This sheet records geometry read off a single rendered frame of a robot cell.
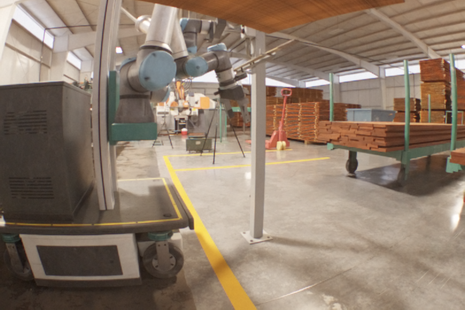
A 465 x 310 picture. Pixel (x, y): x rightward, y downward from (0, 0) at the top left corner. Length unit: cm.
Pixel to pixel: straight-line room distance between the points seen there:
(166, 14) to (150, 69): 21
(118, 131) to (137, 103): 12
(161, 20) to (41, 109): 53
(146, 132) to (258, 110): 66
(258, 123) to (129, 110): 70
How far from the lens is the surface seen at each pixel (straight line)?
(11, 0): 1118
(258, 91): 129
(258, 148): 129
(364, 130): 242
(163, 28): 81
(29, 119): 99
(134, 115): 84
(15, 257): 122
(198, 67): 87
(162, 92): 144
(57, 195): 99
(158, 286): 111
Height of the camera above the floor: 71
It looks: 5 degrees down
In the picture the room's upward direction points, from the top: straight up
